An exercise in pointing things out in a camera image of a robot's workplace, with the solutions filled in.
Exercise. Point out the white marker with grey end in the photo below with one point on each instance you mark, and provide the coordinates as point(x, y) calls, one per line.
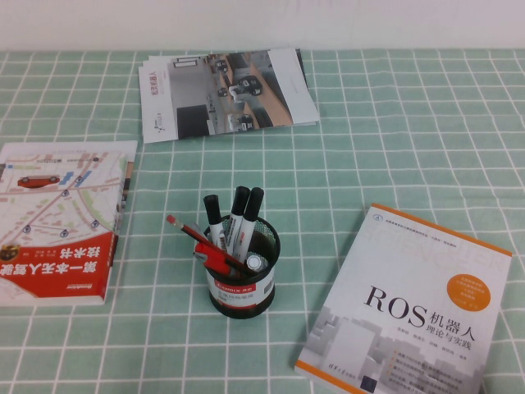
point(254, 262)

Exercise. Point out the black mesh pen holder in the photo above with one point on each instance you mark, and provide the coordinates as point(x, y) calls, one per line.
point(242, 299)

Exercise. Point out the black capped whiteboard marker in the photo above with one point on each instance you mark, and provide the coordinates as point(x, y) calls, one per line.
point(212, 209)
point(254, 203)
point(240, 201)

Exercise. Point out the red utility knife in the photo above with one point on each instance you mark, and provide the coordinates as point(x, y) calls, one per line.
point(213, 258)

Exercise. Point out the red pencil with eraser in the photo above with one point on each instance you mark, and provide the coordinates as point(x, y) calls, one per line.
point(186, 228)

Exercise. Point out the green checked tablecloth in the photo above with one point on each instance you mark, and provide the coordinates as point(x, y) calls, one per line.
point(369, 164)

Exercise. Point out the white brochure with office photo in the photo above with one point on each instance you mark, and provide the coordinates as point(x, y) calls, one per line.
point(188, 90)

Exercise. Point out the white brochure with dark edge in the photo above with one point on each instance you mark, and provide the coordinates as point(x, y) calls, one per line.
point(302, 61)

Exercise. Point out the white orange ROS book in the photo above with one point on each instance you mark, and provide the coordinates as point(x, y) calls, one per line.
point(410, 267)

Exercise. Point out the red white map book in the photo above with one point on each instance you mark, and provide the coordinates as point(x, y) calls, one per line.
point(61, 205)

